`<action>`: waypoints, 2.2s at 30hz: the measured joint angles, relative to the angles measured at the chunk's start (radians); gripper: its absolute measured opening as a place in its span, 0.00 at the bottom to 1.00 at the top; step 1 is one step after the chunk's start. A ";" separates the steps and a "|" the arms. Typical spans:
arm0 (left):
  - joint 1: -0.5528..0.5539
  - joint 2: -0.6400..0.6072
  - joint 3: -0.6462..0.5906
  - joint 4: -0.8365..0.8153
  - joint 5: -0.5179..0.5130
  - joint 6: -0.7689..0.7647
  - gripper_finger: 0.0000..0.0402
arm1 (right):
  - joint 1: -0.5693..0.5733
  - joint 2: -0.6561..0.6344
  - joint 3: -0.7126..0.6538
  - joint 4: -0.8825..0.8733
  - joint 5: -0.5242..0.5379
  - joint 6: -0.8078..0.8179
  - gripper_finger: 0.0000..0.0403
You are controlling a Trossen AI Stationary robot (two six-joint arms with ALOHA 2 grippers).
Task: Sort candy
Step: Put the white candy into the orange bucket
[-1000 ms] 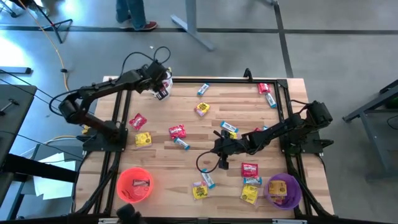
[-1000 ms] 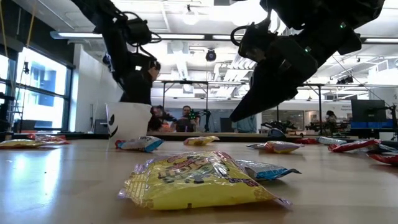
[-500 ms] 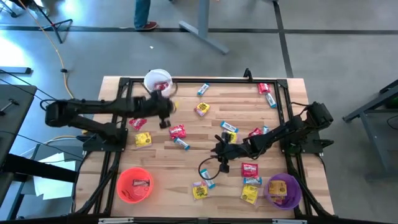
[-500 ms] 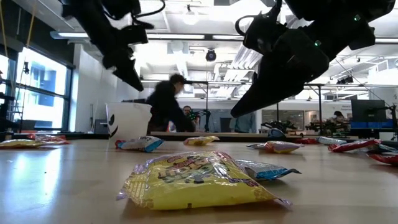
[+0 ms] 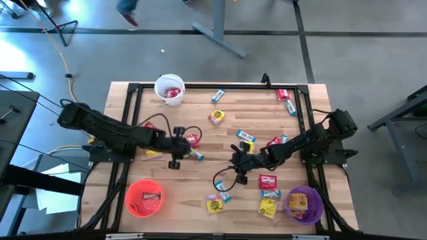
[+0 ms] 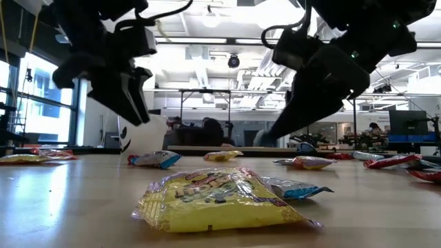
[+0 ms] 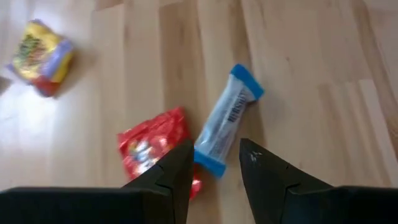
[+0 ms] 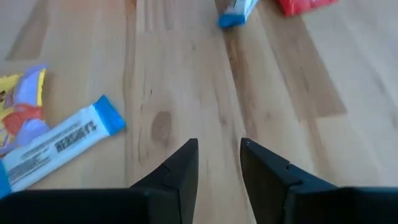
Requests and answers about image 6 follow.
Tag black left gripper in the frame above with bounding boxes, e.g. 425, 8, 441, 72
51, 51, 154, 127

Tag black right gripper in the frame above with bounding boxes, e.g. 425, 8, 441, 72
270, 43, 371, 139

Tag white blue Hershey's candy bar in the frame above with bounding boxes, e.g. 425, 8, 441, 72
351, 150, 386, 162
399, 158, 441, 170
260, 175, 334, 201
132, 150, 183, 169

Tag white bucket with black face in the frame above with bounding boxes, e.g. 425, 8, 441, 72
116, 113, 170, 163

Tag person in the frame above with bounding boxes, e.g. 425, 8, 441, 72
165, 116, 185, 145
367, 122, 382, 137
203, 116, 227, 147

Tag black ceiling spotlight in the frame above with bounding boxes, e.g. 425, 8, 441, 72
371, 83, 393, 94

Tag large window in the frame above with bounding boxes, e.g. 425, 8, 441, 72
0, 51, 82, 145

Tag black monitor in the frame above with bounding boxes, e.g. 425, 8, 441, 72
389, 110, 429, 136

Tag round ceiling lamp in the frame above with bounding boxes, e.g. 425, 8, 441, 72
201, 10, 221, 28

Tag blue storage bins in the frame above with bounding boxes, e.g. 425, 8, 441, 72
388, 133, 438, 143

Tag black equipment stand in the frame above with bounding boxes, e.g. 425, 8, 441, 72
415, 115, 441, 156

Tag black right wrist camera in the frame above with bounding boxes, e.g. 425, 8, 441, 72
271, 27, 321, 70

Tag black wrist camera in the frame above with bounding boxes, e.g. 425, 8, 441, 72
271, 27, 321, 70
113, 25, 158, 59

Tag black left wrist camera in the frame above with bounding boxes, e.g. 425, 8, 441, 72
113, 25, 158, 59

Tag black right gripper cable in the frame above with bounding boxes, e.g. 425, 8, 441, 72
260, 0, 313, 49

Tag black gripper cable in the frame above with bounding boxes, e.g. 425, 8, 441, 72
260, 0, 313, 49
115, 0, 194, 34

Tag black dome ceiling camera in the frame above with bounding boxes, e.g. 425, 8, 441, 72
227, 53, 241, 69

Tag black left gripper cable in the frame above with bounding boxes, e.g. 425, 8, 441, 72
115, 0, 194, 34

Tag yellow extension cable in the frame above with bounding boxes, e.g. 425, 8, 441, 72
0, 0, 39, 66

